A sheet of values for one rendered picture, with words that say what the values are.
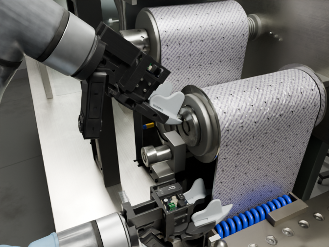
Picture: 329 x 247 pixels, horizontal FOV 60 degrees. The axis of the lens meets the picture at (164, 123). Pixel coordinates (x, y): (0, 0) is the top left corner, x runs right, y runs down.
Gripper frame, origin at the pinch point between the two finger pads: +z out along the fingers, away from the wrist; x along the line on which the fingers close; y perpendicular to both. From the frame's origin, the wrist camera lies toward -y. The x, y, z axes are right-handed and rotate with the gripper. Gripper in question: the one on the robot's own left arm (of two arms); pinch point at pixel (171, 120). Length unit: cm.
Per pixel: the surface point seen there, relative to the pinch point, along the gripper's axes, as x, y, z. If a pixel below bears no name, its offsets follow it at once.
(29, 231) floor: 101, -127, 44
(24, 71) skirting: 364, -114, 48
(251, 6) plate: 25.0, 33.3, 19.6
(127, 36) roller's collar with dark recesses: 21.2, 7.3, -7.0
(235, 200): -8.1, -6.7, 20.2
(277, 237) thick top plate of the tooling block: -16.4, -7.2, 27.1
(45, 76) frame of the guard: 94, -30, 2
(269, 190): -8.1, -1.6, 28.5
